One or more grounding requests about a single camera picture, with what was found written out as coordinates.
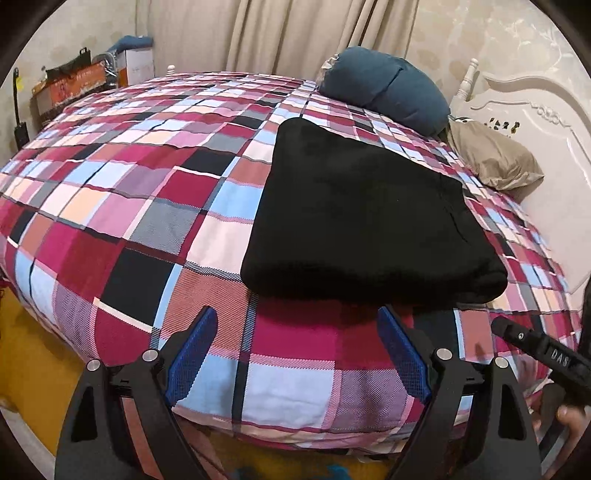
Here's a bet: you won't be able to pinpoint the dark blue pillow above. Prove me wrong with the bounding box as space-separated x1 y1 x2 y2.
321 46 451 137

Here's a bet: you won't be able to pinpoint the white cardboard box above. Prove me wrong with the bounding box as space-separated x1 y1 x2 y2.
115 47 155 86

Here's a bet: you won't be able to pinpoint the crumpled plastic bag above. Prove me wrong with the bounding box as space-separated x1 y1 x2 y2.
318 54 342 86

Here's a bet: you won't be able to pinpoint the orange cardboard box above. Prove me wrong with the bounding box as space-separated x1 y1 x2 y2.
31 62 109 118

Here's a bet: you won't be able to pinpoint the plaid checked blanket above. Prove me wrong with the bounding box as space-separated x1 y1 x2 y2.
0 70 583 462

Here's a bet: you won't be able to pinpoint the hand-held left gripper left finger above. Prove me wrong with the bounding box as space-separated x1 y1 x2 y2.
54 305 219 480

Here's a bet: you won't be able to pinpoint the black handset with antenna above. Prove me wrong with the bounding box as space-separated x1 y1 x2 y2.
11 68 32 148

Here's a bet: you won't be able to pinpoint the beige pillow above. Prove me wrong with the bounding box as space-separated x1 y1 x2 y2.
445 117 546 204

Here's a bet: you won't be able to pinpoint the beige curtain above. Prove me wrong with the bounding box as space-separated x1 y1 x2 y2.
148 0 419 81

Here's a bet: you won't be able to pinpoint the white carved headboard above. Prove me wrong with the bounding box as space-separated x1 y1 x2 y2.
450 58 591 217

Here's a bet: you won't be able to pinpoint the white bed sheet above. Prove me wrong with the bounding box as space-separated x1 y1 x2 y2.
522 175 591 296

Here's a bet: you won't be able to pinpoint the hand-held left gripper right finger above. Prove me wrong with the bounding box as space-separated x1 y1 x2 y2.
376 305 542 480

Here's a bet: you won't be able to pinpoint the black pants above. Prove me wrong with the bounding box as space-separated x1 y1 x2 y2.
240 117 509 306

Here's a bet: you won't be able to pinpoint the person's right hand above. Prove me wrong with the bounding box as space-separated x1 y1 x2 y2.
531 405 591 445

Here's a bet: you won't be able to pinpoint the blue folded cloth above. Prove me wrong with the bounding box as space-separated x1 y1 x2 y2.
107 36 154 54

